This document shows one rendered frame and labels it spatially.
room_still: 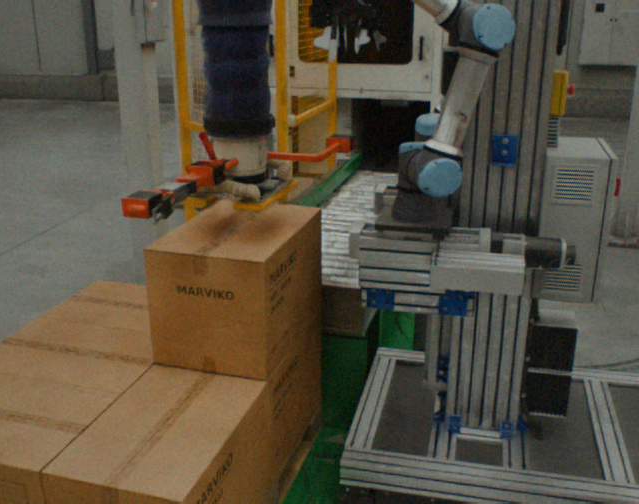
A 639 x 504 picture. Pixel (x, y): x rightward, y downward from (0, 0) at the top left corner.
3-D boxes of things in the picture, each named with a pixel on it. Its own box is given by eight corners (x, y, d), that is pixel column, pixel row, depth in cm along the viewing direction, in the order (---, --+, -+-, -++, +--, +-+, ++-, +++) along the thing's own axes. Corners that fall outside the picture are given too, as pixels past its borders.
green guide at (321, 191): (346, 164, 509) (346, 152, 506) (361, 165, 507) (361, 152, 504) (268, 230, 365) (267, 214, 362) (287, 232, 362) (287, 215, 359)
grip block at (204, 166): (198, 178, 219) (197, 159, 217) (227, 180, 216) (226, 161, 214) (185, 185, 212) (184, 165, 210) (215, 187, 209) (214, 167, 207)
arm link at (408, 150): (428, 179, 226) (430, 136, 221) (444, 189, 213) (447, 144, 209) (391, 181, 223) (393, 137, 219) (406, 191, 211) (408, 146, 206)
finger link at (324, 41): (312, 62, 182) (317, 31, 184) (335, 63, 180) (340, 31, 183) (310, 56, 179) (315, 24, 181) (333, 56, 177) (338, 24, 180)
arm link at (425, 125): (409, 154, 262) (411, 116, 257) (420, 147, 273) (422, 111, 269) (441, 157, 257) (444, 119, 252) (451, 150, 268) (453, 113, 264)
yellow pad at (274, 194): (271, 183, 254) (271, 169, 252) (298, 185, 251) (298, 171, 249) (232, 209, 223) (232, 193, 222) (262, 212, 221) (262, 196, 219)
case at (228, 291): (226, 295, 289) (222, 199, 276) (322, 307, 278) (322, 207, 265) (152, 363, 235) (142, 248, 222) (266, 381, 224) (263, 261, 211)
